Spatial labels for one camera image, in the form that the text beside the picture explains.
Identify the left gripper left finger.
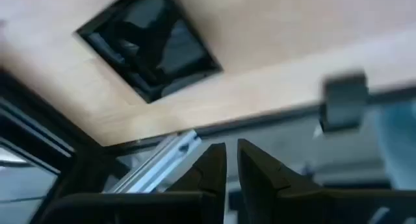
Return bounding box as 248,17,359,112
40,142,228,224

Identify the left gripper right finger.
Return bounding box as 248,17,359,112
236,138,416,224

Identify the silver aluminium extrusion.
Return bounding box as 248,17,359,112
103,129,203,194

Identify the grey metal block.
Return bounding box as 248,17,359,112
318,71,371,133

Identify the small square black plate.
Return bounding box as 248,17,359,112
74,0,224,105

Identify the black table frame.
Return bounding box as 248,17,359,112
0,66,326,224

